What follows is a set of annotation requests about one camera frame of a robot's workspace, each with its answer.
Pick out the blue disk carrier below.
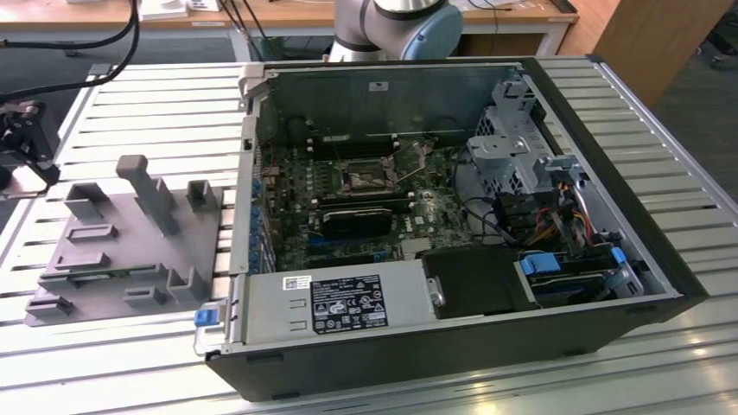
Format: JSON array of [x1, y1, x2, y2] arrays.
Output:
[[516, 252, 614, 303]]

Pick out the grey parts rack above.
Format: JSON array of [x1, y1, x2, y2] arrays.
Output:
[[21, 153, 227, 329]]

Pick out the CPU socket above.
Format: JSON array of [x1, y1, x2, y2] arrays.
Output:
[[337, 158, 405, 195]]

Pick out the blue case latch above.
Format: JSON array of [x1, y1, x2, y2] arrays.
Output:
[[193, 302, 227, 329]]

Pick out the black wire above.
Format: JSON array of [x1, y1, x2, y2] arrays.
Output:
[[451, 157, 523, 250]]

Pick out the black RAM slot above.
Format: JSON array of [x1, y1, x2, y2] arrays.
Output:
[[315, 201, 416, 216], [313, 192, 415, 208], [309, 145, 404, 157], [308, 141, 403, 153], [308, 132, 403, 144], [309, 137, 403, 149], [315, 196, 415, 212]]

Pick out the silver CPU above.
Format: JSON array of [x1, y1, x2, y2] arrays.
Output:
[[4, 166, 52, 195]]

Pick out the black office chair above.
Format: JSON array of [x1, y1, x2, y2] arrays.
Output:
[[706, 19, 738, 70]]

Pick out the black graphics card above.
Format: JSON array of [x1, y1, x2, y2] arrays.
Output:
[[317, 206, 395, 239]]

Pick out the black plastic shroud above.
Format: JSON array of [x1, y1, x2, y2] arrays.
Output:
[[420, 246, 543, 321]]

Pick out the thin red wire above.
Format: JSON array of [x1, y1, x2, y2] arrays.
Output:
[[261, 137, 284, 178]]

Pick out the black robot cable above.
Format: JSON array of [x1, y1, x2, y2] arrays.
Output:
[[0, 0, 143, 49], [0, 21, 143, 105]]

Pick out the metal locking lever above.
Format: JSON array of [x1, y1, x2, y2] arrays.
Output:
[[321, 128, 345, 167]]

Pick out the grey flat cable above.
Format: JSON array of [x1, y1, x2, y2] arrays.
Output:
[[567, 172, 596, 256]]

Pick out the wooden desk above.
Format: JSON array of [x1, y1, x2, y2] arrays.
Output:
[[229, 0, 580, 60], [0, 0, 249, 57]]

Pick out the yellow orange power wires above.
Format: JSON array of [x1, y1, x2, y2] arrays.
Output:
[[532, 207, 595, 247]]

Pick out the silver power supply unit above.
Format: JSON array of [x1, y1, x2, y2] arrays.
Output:
[[221, 261, 439, 354]]

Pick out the green motherboard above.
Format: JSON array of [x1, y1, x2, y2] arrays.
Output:
[[252, 137, 471, 274]]

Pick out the wooden cabinet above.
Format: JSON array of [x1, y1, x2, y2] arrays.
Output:
[[587, 0, 738, 109]]

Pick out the silver drive cage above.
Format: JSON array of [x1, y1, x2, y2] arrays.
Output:
[[463, 77, 587, 198]]

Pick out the green RAM stick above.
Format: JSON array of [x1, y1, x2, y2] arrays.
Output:
[[66, 268, 135, 281]]

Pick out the large white box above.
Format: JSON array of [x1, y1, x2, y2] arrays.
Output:
[[140, 0, 191, 22]]

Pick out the metal socket cover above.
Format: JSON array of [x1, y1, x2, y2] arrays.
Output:
[[388, 138, 440, 183]]

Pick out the black PC case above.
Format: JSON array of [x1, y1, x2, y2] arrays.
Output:
[[204, 54, 711, 403]]

